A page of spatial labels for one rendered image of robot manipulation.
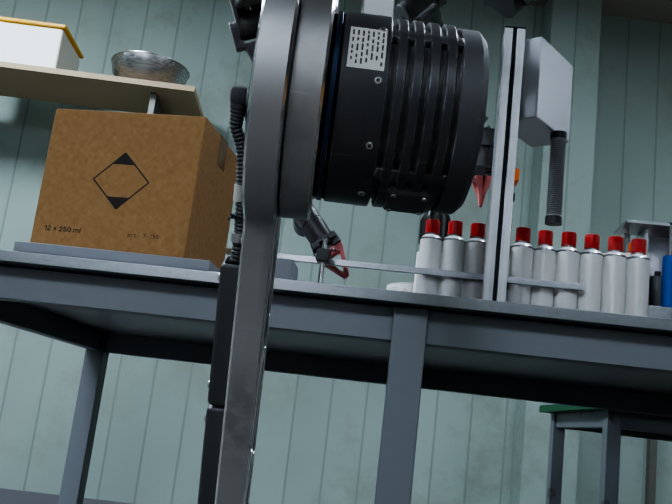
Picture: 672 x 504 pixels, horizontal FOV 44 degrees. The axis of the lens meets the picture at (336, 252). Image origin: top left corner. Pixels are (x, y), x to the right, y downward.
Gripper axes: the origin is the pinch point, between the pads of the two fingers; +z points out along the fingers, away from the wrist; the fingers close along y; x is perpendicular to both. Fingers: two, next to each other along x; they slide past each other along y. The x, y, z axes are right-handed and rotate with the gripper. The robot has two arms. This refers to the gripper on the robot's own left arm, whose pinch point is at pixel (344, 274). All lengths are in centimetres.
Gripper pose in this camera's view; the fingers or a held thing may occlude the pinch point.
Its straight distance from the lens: 192.6
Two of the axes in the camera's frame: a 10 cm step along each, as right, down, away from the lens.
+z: 5.4, 8.2, -2.0
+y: 0.5, 2.0, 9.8
